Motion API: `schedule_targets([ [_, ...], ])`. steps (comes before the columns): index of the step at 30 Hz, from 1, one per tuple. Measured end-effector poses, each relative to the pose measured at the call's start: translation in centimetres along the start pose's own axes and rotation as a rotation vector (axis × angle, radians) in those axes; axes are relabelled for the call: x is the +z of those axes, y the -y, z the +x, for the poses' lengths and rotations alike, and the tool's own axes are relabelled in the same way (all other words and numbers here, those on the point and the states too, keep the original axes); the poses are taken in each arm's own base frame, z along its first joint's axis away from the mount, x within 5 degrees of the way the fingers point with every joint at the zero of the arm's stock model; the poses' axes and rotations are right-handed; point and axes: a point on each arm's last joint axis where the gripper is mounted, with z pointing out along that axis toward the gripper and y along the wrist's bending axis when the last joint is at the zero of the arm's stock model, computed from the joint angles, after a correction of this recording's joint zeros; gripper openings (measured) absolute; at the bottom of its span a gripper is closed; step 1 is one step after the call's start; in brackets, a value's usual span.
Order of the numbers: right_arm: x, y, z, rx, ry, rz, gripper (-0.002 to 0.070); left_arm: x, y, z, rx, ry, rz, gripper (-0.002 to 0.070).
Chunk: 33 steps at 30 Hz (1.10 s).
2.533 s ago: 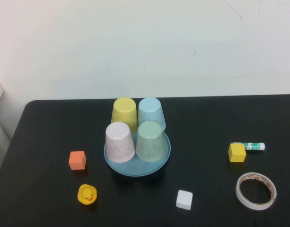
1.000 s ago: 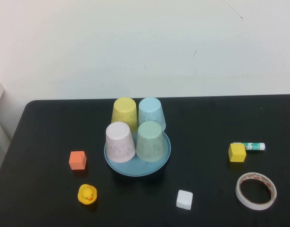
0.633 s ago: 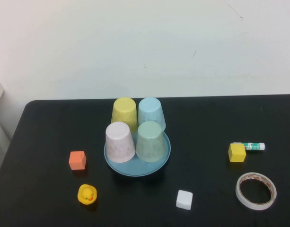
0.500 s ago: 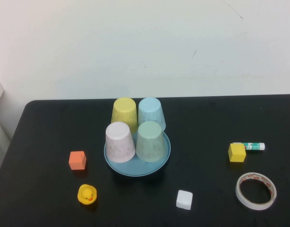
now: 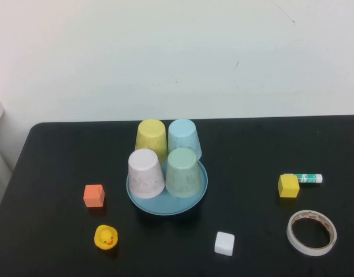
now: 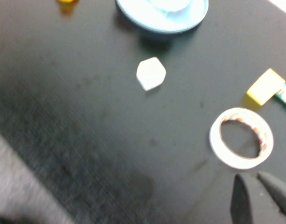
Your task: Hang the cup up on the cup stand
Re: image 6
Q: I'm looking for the white tape roll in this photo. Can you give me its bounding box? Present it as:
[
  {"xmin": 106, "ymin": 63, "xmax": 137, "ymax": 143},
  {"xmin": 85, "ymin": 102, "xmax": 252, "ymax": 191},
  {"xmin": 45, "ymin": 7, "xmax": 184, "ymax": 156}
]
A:
[{"xmin": 209, "ymin": 107, "xmax": 274, "ymax": 170}]

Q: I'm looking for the yellow cube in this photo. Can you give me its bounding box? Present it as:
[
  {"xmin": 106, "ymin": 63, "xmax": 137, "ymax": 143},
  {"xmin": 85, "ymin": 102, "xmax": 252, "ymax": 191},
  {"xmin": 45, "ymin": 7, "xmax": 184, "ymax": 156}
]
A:
[{"xmin": 246, "ymin": 68, "xmax": 286, "ymax": 106}]

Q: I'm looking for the blue cup stand with post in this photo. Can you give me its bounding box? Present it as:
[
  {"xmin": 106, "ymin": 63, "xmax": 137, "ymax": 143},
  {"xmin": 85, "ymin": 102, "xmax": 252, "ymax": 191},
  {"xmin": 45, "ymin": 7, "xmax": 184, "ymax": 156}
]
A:
[{"xmin": 114, "ymin": 0, "xmax": 209, "ymax": 35}]

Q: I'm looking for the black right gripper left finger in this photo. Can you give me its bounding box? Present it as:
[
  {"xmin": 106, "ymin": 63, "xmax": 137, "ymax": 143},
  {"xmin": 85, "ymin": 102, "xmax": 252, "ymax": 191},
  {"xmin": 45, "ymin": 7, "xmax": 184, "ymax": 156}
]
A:
[{"xmin": 230, "ymin": 174, "xmax": 253, "ymax": 224}]

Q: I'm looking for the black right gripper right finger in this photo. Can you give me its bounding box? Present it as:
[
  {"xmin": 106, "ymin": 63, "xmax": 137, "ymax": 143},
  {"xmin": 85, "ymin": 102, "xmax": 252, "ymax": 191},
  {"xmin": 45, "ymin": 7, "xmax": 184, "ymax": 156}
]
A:
[{"xmin": 258, "ymin": 171, "xmax": 286, "ymax": 221}]

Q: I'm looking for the white cube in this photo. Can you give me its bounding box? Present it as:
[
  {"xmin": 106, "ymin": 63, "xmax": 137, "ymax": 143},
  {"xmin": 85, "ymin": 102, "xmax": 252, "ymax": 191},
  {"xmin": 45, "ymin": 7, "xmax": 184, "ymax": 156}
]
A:
[{"xmin": 136, "ymin": 57, "xmax": 167, "ymax": 91}]

